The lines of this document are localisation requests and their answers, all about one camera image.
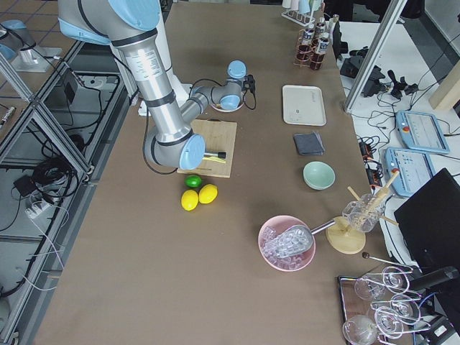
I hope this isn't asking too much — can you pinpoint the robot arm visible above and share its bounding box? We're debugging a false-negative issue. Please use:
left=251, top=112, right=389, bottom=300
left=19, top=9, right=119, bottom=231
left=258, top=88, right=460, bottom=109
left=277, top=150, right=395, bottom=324
left=58, top=1, right=250, bottom=170

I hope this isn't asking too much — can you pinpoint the beige serving tray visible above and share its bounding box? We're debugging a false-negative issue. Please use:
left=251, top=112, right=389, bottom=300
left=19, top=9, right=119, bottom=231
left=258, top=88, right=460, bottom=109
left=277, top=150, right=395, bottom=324
left=282, top=85, right=326, bottom=127

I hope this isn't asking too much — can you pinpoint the wine glass rack tray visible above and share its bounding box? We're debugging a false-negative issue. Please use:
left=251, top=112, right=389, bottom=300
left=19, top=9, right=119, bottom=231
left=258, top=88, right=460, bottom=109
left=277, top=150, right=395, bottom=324
left=338, top=266, right=431, bottom=344

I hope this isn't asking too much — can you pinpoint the yellow lemon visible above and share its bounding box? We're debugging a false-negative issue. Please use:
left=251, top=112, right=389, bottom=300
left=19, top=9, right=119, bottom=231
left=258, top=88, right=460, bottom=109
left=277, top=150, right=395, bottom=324
left=198, top=184, right=219, bottom=204
left=180, top=190, right=198, bottom=211

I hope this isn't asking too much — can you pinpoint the wooden cutting board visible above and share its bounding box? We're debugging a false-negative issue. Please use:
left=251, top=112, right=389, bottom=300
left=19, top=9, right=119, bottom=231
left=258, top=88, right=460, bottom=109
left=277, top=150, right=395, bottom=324
left=178, top=119, right=237, bottom=178

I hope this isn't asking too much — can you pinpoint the green lime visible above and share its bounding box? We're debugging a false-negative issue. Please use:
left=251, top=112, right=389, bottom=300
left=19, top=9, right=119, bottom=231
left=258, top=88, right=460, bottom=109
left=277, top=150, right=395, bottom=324
left=185, top=175, right=203, bottom=188

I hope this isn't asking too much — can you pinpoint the pink bowl with ice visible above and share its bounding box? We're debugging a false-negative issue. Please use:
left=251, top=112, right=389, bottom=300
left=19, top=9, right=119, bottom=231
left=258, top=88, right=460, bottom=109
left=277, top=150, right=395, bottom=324
left=258, top=215, right=316, bottom=272

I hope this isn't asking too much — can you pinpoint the white round plate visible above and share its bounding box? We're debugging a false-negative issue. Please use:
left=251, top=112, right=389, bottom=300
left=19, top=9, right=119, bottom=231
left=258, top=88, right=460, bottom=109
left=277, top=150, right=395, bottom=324
left=211, top=102, right=244, bottom=113

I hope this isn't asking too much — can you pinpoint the grey folded cloth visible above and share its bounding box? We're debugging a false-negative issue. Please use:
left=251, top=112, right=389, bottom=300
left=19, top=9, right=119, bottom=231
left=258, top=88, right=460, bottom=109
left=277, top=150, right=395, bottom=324
left=293, top=132, right=325, bottom=155

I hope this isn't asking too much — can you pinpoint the green ceramic bowl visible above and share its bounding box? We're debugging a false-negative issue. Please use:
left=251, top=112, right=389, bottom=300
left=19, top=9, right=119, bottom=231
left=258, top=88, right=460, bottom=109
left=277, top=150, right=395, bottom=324
left=303, top=161, right=336, bottom=190

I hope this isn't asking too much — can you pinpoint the metal ice scoop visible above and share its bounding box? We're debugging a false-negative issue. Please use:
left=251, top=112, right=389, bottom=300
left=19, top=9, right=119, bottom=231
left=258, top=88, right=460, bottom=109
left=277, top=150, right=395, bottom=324
left=274, top=220, right=336, bottom=258

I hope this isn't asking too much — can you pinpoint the wooden mug tree stand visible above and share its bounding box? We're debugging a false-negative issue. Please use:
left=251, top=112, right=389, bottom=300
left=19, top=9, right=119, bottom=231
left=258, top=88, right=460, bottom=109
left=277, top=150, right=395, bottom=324
left=326, top=170, right=399, bottom=254

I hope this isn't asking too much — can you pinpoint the glass mug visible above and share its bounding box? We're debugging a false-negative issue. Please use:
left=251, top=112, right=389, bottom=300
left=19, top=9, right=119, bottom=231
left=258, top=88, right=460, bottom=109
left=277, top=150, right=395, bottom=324
left=342, top=193, right=385, bottom=233

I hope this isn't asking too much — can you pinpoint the bottle in rack middle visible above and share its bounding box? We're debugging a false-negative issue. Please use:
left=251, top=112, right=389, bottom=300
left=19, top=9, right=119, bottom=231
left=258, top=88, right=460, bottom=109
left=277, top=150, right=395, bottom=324
left=299, top=27, right=315, bottom=53

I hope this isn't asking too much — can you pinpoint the bottle in rack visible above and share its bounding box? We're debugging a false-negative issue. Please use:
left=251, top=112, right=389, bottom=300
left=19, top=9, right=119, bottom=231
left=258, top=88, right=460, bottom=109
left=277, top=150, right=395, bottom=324
left=316, top=32, right=329, bottom=68
left=299, top=27, right=315, bottom=53
left=314, top=17, right=326, bottom=39

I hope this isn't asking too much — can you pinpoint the bottle in rack front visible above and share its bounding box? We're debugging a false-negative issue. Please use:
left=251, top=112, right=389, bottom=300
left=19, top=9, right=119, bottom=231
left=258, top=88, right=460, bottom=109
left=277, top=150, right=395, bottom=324
left=316, top=32, right=329, bottom=68

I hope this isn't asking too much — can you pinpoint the bottle in rack rear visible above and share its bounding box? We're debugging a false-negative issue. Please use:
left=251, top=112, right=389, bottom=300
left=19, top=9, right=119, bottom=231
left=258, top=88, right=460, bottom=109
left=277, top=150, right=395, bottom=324
left=314, top=17, right=326, bottom=39

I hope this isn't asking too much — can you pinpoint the black monitor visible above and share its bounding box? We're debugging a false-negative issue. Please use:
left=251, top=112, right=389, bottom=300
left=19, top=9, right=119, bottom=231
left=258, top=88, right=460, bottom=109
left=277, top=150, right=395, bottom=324
left=395, top=168, right=459, bottom=270

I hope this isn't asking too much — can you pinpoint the yellow handled knife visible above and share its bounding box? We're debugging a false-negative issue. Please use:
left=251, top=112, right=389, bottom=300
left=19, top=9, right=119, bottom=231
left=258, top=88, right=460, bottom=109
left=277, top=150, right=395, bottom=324
left=203, top=152, right=226, bottom=164

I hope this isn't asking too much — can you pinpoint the copper wire bottle rack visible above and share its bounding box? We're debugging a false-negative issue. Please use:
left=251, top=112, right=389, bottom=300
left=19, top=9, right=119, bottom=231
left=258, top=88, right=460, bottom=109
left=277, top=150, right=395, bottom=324
left=293, top=17, right=329, bottom=70

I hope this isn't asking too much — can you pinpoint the aluminium frame post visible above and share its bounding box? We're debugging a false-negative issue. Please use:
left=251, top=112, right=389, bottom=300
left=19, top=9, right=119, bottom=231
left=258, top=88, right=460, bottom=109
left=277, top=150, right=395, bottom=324
left=344, top=0, right=407, bottom=114

